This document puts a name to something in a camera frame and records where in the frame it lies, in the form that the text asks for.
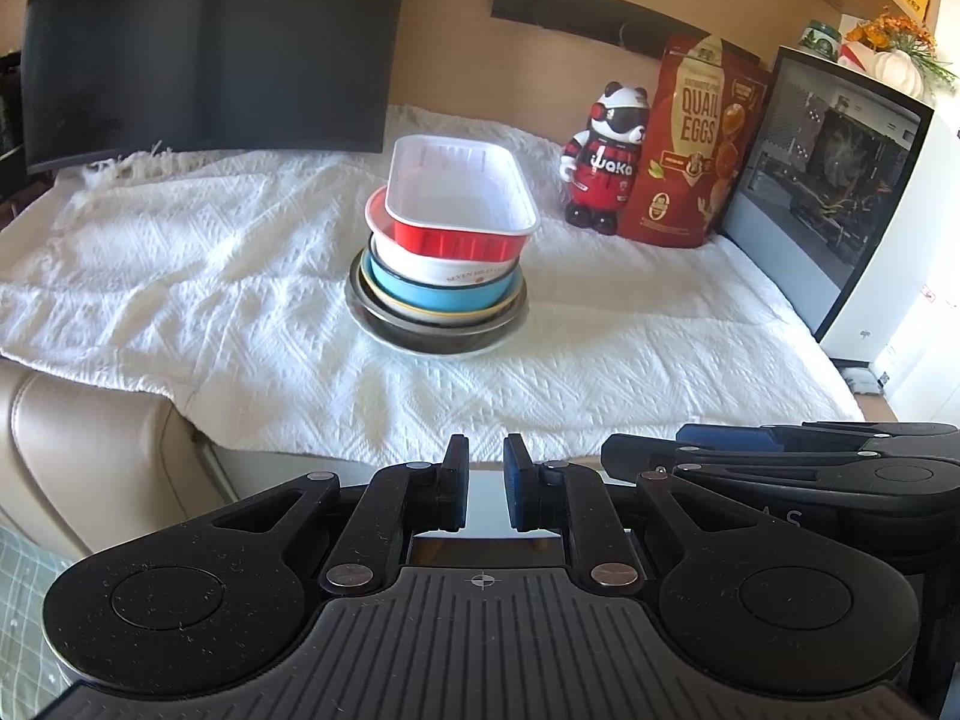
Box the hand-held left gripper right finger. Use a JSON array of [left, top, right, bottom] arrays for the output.
[[502, 433, 758, 599]]

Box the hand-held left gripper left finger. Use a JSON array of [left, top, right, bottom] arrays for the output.
[[191, 433, 470, 599]]

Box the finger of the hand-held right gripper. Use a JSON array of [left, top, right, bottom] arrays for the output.
[[675, 424, 960, 458], [600, 433, 878, 500]]

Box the stainless steel bowl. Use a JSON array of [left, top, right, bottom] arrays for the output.
[[346, 251, 530, 351]]

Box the blue enamel bowl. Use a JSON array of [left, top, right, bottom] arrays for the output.
[[360, 247, 526, 316]]

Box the white paper bowl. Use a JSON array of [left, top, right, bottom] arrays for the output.
[[365, 187, 526, 287]]

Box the red and white rectangular tray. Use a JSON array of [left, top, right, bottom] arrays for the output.
[[386, 133, 541, 260]]

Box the small grey packet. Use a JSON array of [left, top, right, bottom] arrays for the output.
[[840, 364, 890, 395]]

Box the red snack bag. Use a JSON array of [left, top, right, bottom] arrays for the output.
[[619, 34, 773, 248]]

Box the red panda figurine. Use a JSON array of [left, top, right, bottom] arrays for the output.
[[561, 81, 650, 235]]

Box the white textured cloth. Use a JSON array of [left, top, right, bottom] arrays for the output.
[[0, 103, 867, 466]]

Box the beige leather sofa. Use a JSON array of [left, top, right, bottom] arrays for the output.
[[0, 360, 233, 563]]

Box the white pumpkin vase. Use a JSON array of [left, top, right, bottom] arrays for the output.
[[870, 51, 925, 100]]

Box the green lidded jar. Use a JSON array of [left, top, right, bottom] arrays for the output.
[[796, 19, 842, 62]]

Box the white pumpkin flower decoration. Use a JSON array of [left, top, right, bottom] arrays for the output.
[[844, 6, 960, 95]]

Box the green checked cloth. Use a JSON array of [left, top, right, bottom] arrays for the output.
[[0, 525, 83, 720]]

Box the black curved monitor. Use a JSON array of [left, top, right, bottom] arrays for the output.
[[21, 0, 412, 175]]

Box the black wall strip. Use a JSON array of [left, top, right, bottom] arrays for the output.
[[491, 0, 762, 65]]

